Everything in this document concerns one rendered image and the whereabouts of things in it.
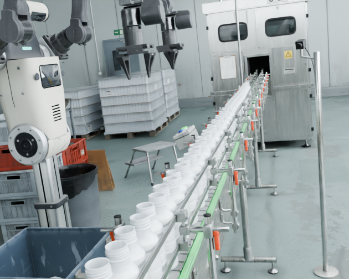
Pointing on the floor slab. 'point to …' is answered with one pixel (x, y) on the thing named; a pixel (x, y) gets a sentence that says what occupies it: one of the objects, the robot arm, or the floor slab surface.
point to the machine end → (265, 60)
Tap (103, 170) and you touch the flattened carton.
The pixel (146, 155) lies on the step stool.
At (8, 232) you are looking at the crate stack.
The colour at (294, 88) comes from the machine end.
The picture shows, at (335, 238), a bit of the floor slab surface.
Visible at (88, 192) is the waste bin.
